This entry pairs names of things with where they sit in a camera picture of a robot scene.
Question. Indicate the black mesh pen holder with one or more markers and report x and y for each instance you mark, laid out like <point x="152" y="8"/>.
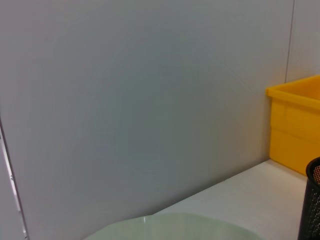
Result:
<point x="311" y="205"/>

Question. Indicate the yellow plastic bin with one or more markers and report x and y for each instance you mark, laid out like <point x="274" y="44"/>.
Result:
<point x="295" y="125"/>

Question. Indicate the green glass fruit plate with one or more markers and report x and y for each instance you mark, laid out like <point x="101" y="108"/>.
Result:
<point x="175" y="227"/>

